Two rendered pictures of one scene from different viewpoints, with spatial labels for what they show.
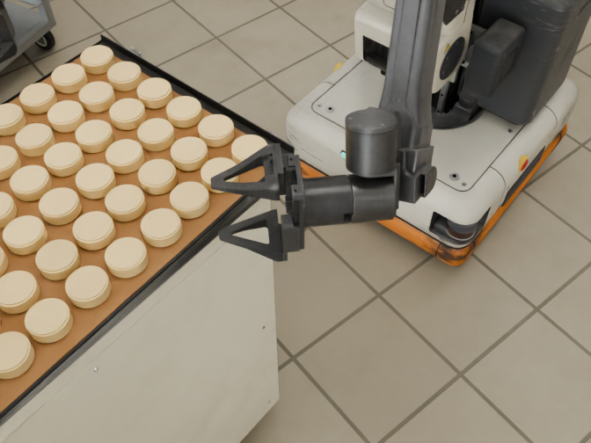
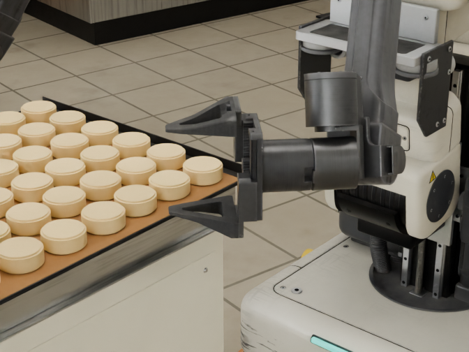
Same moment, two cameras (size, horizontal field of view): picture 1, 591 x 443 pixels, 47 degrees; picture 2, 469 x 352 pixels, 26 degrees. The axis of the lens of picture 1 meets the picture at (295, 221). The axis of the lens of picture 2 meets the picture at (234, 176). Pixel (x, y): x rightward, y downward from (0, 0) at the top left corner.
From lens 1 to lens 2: 53 cm
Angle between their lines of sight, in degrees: 28
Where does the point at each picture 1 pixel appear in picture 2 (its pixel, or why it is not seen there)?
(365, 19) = not seen: hidden behind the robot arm
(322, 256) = not seen: outside the picture
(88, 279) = (21, 245)
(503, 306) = not seen: outside the picture
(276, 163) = (234, 105)
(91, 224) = (26, 210)
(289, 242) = (246, 204)
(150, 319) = (78, 339)
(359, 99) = (333, 282)
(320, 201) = (279, 154)
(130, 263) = (68, 235)
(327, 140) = (293, 324)
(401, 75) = (361, 54)
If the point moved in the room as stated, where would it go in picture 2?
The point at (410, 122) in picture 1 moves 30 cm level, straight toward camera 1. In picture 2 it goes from (372, 97) to (329, 213)
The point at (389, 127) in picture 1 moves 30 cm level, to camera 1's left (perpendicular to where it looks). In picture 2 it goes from (347, 73) to (65, 72)
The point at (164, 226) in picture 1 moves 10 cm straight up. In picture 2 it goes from (107, 211) to (102, 129)
